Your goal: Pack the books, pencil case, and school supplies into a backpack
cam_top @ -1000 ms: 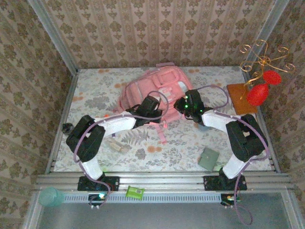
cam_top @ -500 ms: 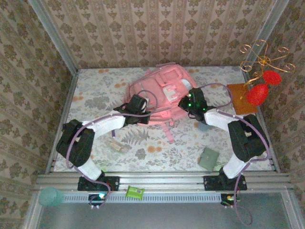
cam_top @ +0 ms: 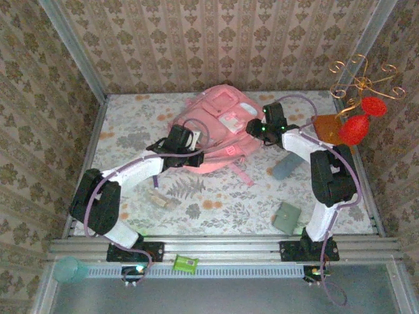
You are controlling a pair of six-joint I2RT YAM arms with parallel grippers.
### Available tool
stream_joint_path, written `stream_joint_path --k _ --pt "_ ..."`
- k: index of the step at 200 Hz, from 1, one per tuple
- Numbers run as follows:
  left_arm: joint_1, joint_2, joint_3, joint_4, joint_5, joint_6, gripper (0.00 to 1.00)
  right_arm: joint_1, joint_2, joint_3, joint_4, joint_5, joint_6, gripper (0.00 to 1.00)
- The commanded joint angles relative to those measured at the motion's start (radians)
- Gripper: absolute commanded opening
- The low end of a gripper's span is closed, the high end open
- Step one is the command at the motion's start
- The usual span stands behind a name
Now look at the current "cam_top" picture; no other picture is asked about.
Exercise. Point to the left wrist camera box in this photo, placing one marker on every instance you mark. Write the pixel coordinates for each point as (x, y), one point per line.
(195, 139)

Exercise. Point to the wooden base board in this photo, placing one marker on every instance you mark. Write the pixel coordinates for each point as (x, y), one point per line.
(327, 127)

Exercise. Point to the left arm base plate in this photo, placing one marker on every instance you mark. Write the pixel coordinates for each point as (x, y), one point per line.
(154, 252)

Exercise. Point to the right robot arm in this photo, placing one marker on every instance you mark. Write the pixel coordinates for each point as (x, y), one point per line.
(330, 183)

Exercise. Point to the pink backpack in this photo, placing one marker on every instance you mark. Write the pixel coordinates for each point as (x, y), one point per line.
(209, 114)

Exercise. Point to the floral tablecloth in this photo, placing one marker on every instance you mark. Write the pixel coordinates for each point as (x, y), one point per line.
(140, 111)

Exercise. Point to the aluminium frame rail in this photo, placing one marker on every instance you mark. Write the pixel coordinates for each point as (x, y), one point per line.
(222, 248)

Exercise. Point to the purple pen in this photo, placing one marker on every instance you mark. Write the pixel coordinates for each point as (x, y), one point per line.
(156, 183)

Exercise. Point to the small red ornament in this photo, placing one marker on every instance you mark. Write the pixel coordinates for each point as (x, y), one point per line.
(374, 106)

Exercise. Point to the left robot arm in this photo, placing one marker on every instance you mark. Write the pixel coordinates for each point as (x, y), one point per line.
(98, 209)

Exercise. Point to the grey-green wallet pouch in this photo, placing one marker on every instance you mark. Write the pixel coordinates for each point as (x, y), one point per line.
(286, 217)

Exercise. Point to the aluminium corner post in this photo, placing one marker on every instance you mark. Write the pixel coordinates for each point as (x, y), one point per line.
(366, 45)
(72, 49)

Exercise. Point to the large red ornament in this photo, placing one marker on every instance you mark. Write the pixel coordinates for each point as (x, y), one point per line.
(354, 130)

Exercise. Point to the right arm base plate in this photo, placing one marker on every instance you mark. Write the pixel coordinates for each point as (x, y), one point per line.
(291, 251)

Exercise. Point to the aluminium table side rail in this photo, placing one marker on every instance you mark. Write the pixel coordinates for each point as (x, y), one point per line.
(94, 137)
(375, 216)

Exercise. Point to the green device on rail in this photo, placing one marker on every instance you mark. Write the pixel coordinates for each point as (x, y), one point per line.
(185, 262)

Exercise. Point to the teal plastic cup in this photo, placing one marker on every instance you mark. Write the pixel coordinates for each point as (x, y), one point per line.
(68, 269)

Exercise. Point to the grey-blue pencil case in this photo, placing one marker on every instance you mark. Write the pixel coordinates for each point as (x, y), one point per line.
(284, 168)

